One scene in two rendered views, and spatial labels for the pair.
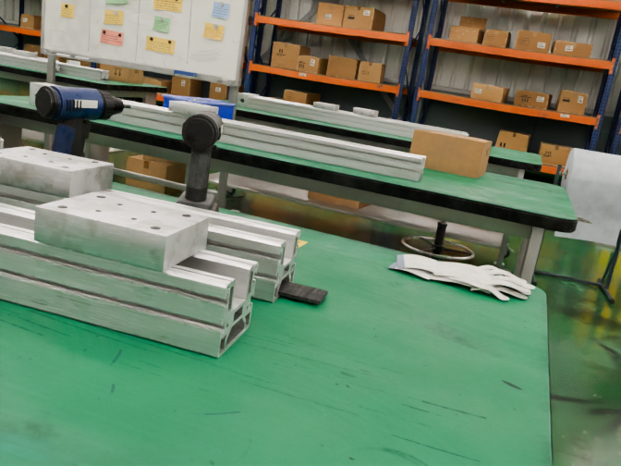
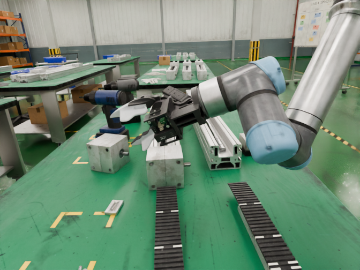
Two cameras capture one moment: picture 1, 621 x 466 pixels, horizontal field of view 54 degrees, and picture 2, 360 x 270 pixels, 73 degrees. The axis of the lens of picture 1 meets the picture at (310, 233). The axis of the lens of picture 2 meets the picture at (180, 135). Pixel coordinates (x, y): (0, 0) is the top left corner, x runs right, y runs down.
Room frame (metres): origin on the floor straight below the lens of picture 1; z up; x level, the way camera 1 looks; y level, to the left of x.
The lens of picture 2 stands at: (1.14, 1.47, 1.16)
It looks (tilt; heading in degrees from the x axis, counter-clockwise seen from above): 21 degrees down; 254
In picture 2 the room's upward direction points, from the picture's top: 2 degrees counter-clockwise
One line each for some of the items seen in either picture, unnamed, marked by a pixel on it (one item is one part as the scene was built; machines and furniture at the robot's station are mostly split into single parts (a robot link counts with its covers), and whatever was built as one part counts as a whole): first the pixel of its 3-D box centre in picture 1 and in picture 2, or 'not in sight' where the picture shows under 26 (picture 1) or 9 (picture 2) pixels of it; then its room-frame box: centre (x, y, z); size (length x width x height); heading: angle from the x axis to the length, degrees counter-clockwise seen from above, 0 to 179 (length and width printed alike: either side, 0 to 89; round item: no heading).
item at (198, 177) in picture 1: (200, 171); (120, 102); (1.09, 0.21, 0.89); 0.20 x 0.08 x 0.22; 5
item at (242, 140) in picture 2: not in sight; (250, 143); (0.68, 0.76, 0.81); 0.10 x 0.08 x 0.06; 167
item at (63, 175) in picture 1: (46, 178); not in sight; (0.92, 0.42, 0.87); 0.16 x 0.11 x 0.07; 77
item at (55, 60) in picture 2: not in sight; (62, 78); (2.08, -4.51, 0.50); 1.03 x 0.55 x 1.01; 77
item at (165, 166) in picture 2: not in sight; (169, 166); (1.00, 0.85, 0.83); 0.12 x 0.09 x 0.10; 167
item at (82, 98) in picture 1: (87, 145); (104, 117); (1.18, 0.46, 0.89); 0.20 x 0.08 x 0.22; 149
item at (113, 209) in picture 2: not in sight; (114, 207); (1.17, 0.93, 0.78); 0.05 x 0.03 x 0.01; 65
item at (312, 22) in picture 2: not in sight; (319, 45); (-3.57, -3.24, 0.97); 1.51 x 0.50 x 1.95; 92
